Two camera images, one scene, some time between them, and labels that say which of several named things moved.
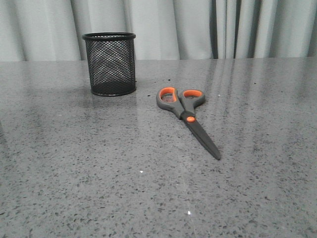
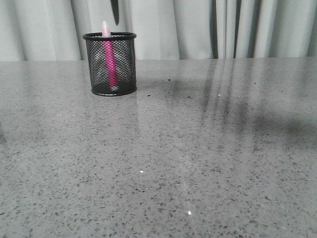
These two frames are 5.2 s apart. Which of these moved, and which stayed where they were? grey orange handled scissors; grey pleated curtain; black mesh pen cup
Moved: grey orange handled scissors
Stayed: black mesh pen cup; grey pleated curtain
